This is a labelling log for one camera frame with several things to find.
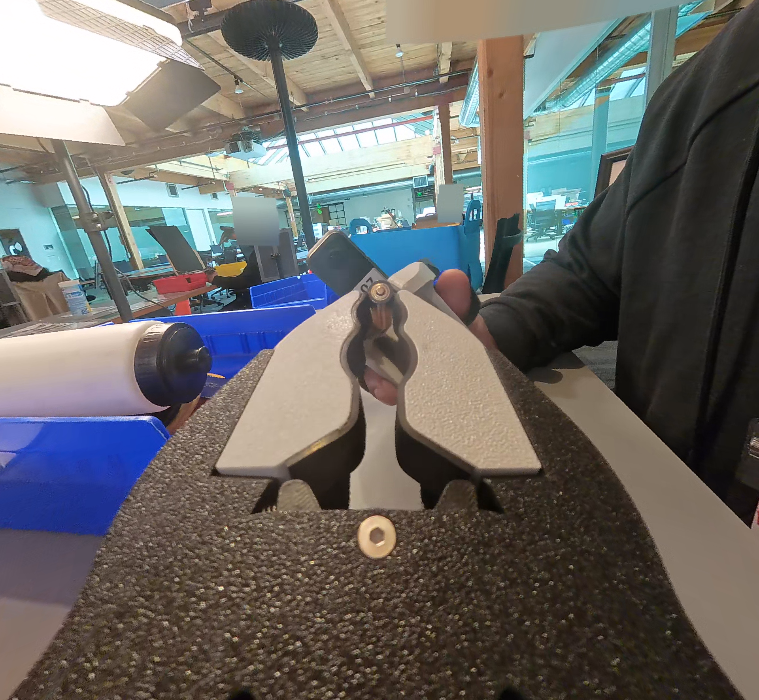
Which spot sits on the orange cone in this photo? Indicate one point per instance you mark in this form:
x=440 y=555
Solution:
x=184 y=307

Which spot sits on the white bottle with black cap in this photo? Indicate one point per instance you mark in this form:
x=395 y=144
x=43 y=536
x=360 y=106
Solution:
x=71 y=365

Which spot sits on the silver ventilation duct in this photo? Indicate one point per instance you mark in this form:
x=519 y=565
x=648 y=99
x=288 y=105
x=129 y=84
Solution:
x=468 y=95

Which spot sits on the copper AA battery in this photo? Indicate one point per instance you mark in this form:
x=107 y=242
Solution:
x=380 y=295

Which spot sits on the blue plastic bin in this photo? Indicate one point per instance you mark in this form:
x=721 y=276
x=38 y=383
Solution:
x=59 y=474
x=284 y=294

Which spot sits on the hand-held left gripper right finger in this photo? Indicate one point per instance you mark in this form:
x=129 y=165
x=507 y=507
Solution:
x=468 y=409

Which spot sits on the white wipes canister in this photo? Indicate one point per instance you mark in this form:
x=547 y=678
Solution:
x=74 y=300

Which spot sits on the person's right forearm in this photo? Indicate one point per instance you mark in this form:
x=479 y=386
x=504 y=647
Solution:
x=557 y=308

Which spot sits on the yellow plastic bin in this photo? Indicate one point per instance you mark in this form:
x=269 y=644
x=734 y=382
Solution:
x=231 y=269

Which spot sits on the grey light stand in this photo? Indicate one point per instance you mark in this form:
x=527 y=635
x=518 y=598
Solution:
x=95 y=225

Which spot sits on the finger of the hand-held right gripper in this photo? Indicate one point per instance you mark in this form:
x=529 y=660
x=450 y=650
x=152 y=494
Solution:
x=385 y=365
x=418 y=279

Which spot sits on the black flag board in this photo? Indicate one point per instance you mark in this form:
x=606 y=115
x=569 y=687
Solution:
x=175 y=246

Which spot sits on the wooden work table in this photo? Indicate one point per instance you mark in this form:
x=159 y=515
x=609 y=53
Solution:
x=148 y=301

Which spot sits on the studio light panel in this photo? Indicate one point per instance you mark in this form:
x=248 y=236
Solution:
x=77 y=54

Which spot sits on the wooden post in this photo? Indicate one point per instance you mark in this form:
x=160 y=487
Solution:
x=501 y=148

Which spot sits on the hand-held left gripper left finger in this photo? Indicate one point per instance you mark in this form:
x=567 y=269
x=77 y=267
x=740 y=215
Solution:
x=278 y=409

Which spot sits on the red plastic bin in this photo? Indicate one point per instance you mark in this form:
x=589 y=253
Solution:
x=178 y=284

